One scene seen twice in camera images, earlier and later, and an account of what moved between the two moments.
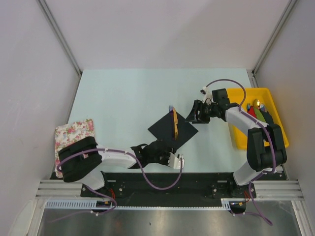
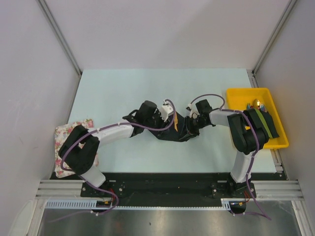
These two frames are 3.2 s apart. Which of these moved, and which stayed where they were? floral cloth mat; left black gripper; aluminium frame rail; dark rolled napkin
Moved: left black gripper
Stayed: dark rolled napkin; aluminium frame rail; floral cloth mat
